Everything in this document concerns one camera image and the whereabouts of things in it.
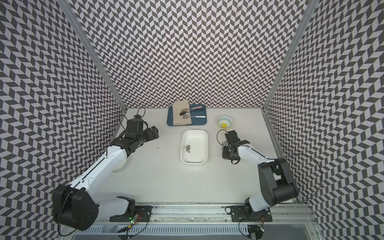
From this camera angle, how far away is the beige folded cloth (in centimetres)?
111

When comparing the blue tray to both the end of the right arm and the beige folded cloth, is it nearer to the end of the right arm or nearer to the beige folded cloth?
the beige folded cloth

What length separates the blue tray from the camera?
3.63ft

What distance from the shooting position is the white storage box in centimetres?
91

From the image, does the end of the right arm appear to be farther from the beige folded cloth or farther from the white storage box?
the beige folded cloth

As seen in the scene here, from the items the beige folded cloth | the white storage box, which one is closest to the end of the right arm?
the white storage box

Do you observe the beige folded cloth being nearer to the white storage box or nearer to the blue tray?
the blue tray

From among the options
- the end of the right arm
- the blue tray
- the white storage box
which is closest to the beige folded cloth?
the blue tray
